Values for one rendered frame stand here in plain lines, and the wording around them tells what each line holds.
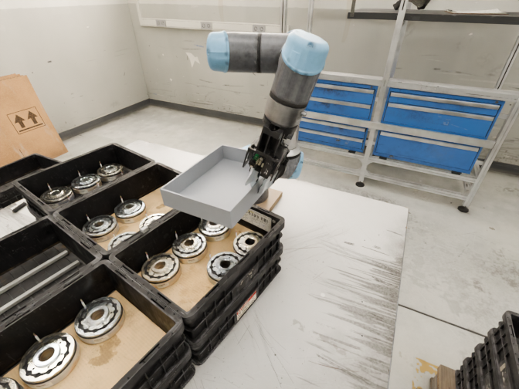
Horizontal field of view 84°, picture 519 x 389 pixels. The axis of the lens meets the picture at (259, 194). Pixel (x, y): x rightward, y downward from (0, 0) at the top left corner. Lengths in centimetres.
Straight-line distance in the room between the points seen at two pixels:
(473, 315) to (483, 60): 215
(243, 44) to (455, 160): 225
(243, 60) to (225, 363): 72
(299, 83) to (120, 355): 68
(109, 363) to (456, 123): 243
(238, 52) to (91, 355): 72
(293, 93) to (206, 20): 350
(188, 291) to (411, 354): 128
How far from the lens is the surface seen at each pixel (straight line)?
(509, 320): 133
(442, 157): 266
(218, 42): 64
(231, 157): 91
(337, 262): 108
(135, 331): 81
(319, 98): 259
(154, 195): 120
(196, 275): 86
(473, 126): 259
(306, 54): 52
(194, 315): 68
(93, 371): 80
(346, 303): 99
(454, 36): 329
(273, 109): 56
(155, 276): 85
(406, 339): 185
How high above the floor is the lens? 149
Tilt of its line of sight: 36 degrees down
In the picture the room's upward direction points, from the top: straight up
